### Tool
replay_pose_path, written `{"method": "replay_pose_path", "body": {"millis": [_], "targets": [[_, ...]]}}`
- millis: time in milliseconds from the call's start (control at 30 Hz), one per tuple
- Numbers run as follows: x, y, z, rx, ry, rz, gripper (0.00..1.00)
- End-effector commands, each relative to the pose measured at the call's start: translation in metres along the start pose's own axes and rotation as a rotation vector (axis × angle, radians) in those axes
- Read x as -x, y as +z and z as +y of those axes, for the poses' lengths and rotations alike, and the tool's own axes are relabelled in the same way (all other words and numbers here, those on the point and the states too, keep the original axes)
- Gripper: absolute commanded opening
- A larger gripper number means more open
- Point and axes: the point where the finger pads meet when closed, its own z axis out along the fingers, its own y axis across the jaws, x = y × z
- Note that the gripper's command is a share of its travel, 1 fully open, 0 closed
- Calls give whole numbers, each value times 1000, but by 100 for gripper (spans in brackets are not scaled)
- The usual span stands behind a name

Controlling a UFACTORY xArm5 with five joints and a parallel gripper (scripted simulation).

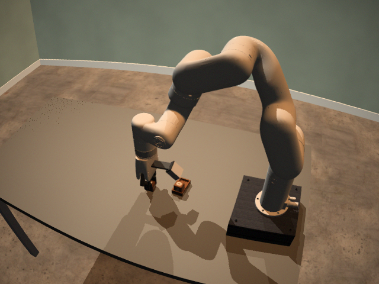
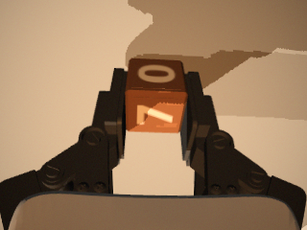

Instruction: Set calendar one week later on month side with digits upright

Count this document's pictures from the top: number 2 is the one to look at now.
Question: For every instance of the orange number cube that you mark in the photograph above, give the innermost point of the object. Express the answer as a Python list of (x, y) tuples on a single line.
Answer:
[(156, 95)]

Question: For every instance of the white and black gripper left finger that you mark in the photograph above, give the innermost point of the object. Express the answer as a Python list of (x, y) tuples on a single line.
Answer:
[(84, 167)]

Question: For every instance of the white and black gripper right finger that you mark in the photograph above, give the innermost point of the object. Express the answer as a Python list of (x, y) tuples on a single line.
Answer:
[(219, 168)]

